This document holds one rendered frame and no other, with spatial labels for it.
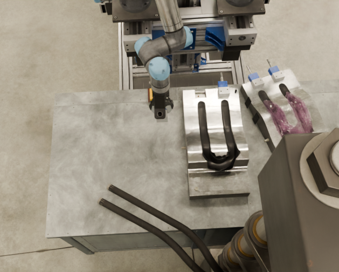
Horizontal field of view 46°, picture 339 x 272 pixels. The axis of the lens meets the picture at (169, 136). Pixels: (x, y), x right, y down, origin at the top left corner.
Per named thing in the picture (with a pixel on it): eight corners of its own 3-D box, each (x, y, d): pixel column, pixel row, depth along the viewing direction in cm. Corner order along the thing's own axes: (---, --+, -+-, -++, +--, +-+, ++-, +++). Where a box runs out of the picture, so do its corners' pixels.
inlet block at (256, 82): (241, 70, 200) (243, 63, 195) (250, 67, 200) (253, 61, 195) (253, 92, 195) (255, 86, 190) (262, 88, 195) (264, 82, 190)
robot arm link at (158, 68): (163, 51, 148) (173, 68, 145) (163, 67, 158) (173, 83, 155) (143, 59, 146) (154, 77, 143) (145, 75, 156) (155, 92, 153)
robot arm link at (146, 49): (158, 41, 161) (171, 61, 157) (133, 52, 159) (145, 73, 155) (158, 28, 154) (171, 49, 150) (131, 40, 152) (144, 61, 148)
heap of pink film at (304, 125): (258, 102, 189) (262, 94, 182) (292, 90, 191) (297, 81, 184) (283, 150, 179) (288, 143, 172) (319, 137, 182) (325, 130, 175)
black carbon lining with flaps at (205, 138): (195, 103, 188) (196, 93, 179) (230, 101, 188) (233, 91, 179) (202, 174, 174) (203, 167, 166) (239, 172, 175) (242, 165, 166)
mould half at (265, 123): (240, 90, 198) (243, 78, 188) (287, 74, 202) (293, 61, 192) (285, 181, 180) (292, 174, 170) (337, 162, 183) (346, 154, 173)
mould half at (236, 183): (181, 99, 197) (182, 85, 184) (234, 96, 197) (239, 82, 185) (189, 199, 177) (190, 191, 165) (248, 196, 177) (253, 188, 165)
